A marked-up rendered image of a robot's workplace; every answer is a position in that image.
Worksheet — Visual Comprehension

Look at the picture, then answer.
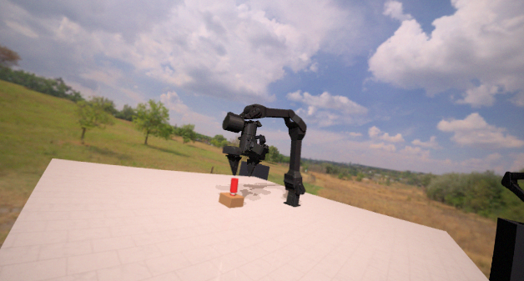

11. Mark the tan square block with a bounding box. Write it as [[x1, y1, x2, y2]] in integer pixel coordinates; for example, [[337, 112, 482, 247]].
[[219, 192, 244, 208]]

